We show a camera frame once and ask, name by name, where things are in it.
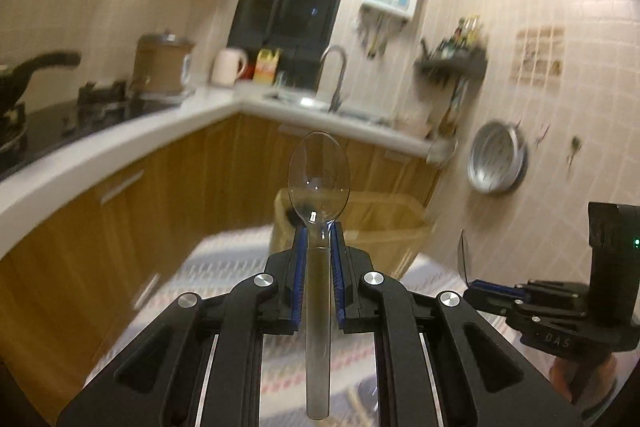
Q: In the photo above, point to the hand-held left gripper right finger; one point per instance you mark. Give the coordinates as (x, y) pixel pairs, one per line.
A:
(338, 279)

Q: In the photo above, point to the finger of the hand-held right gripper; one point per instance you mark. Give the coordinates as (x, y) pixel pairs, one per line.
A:
(500, 288)
(505, 307)

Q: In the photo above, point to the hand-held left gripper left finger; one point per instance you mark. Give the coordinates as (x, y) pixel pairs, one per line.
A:
(299, 279)

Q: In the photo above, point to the clear plastic spoon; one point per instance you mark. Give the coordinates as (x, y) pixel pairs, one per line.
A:
(318, 307)

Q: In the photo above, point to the beige plastic utensil basket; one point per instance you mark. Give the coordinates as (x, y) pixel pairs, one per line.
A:
(390, 227)

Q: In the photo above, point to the person's right hand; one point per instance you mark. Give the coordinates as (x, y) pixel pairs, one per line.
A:
(561, 374)

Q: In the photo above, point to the round metal steamer tray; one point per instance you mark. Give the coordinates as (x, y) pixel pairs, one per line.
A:
(495, 157)

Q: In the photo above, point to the hanging metal skimmer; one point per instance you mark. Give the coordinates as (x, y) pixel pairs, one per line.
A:
(442, 151)

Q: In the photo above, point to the wooden base cabinets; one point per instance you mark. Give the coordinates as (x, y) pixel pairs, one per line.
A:
(150, 207)

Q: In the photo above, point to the steel kitchen sink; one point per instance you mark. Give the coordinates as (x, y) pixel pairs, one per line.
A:
(310, 102)

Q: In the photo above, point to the hanging wooden spatula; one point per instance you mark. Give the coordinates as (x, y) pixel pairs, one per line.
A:
(454, 109)

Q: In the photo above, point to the metal kitchen faucet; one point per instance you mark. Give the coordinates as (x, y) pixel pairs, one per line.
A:
(340, 77)

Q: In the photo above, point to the red container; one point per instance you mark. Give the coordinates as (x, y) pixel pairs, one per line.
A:
(245, 73)

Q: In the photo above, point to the yellow dish soap bottle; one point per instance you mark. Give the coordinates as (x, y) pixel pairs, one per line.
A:
(266, 67)

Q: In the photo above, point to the white kitchen countertop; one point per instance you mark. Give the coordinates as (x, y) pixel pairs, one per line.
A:
(125, 142)

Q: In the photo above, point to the cream electric kettle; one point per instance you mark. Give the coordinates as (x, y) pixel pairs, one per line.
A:
(226, 67)

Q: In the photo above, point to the water heater pipes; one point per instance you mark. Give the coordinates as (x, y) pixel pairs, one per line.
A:
(377, 32)

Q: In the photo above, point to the row of condiment bottles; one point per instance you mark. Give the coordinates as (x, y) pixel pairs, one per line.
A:
(462, 36)

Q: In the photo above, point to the brown rice cooker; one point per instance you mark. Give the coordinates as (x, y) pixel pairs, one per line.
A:
(160, 64)

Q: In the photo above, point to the black gas stove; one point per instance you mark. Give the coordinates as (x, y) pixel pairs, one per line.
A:
(100, 112)

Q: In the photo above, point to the metal wall hook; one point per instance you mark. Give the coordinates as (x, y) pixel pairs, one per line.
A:
(575, 149)

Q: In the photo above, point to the pink wall hook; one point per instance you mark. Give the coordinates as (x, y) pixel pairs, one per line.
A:
(542, 136)

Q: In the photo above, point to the dark wall spice rack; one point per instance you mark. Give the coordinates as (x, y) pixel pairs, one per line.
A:
(455, 66)

